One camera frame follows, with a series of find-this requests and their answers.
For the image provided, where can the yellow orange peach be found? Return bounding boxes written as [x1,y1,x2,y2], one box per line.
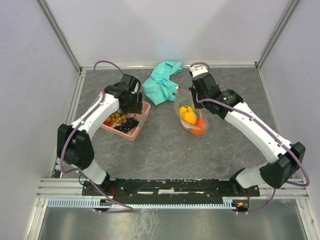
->
[182,112,198,125]

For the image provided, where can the clear zip top bag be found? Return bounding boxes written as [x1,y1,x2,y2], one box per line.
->
[173,87,209,136]

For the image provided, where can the black grape cluster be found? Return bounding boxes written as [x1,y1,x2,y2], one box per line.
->
[114,117,140,134]

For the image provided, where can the longan bunch with leaves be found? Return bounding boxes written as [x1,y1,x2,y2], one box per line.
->
[106,112,127,123]

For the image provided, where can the orange tangerine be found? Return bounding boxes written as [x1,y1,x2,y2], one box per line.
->
[190,119,207,135]

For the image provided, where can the red strawberry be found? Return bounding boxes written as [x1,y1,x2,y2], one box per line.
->
[103,121,113,127]

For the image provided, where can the yellow lemon fruit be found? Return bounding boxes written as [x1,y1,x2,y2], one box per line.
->
[179,105,194,115]

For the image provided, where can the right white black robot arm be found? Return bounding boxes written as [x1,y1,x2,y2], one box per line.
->
[190,72,306,196]

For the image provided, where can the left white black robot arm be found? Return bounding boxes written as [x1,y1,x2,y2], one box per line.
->
[57,74,143,195]

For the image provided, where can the pink plastic basket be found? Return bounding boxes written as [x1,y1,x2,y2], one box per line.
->
[100,101,151,142]

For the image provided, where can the teal cloth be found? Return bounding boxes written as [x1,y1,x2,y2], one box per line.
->
[142,61,183,106]

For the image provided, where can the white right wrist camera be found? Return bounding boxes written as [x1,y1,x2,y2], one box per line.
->
[189,65,210,78]

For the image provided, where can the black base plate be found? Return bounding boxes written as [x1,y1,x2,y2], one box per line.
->
[82,177,261,205]

